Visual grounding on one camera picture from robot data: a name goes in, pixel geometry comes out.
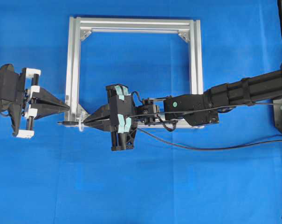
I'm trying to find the aluminium extrusion square frame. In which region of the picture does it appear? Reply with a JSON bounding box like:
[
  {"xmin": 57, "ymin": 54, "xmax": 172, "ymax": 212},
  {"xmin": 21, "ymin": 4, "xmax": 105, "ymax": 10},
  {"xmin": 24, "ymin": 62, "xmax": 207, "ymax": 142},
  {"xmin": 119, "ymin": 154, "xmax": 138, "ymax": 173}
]
[{"xmin": 64, "ymin": 17, "xmax": 203, "ymax": 127}]

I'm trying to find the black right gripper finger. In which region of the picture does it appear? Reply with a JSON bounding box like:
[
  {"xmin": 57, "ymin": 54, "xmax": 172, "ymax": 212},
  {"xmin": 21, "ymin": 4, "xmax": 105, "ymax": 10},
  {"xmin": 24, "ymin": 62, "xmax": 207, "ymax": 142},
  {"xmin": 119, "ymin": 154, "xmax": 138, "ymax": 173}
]
[
  {"xmin": 83, "ymin": 104, "xmax": 110, "ymax": 123},
  {"xmin": 83, "ymin": 119, "xmax": 112, "ymax": 132}
]

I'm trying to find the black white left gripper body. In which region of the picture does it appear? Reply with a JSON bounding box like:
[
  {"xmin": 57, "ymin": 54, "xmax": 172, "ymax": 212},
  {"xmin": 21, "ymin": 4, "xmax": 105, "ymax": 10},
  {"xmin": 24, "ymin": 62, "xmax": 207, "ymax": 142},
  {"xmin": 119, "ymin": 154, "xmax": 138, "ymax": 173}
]
[{"xmin": 0, "ymin": 64, "xmax": 41, "ymax": 139}]

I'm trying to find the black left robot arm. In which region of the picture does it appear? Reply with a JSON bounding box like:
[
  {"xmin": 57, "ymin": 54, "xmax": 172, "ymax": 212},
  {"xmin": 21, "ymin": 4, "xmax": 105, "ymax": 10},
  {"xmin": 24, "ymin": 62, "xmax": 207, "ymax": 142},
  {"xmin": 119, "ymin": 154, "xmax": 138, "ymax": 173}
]
[{"xmin": 0, "ymin": 64, "xmax": 70, "ymax": 139}]

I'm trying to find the black wire with plug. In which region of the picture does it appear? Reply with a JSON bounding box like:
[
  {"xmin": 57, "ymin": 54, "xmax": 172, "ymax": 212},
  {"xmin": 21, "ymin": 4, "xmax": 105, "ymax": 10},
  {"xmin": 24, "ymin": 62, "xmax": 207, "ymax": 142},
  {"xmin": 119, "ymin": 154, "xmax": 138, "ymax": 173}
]
[{"xmin": 56, "ymin": 100, "xmax": 282, "ymax": 151}]

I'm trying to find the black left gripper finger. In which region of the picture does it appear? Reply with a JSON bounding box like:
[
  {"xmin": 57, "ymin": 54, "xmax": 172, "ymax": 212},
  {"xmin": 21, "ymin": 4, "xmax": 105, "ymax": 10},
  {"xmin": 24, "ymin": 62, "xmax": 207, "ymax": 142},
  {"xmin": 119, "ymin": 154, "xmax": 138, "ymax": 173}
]
[
  {"xmin": 28, "ymin": 103, "xmax": 70, "ymax": 120},
  {"xmin": 31, "ymin": 85, "xmax": 70, "ymax": 110}
]

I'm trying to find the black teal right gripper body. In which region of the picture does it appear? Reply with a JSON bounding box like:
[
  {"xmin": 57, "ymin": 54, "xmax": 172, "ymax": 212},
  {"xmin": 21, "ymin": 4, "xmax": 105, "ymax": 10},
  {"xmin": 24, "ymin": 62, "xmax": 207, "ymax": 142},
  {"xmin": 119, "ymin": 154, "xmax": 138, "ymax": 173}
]
[{"xmin": 106, "ymin": 84, "xmax": 138, "ymax": 151}]

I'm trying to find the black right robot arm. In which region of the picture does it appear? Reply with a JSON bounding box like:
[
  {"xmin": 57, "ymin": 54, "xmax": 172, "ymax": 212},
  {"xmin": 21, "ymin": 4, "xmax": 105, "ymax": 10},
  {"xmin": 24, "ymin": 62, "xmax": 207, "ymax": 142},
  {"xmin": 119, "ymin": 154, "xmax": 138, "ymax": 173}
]
[{"xmin": 82, "ymin": 64, "xmax": 282, "ymax": 151}]

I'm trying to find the white zip tie loop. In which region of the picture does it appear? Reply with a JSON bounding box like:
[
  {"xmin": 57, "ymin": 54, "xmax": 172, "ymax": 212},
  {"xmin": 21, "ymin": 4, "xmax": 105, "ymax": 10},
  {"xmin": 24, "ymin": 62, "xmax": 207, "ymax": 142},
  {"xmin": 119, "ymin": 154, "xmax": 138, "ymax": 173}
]
[{"xmin": 78, "ymin": 112, "xmax": 85, "ymax": 132}]

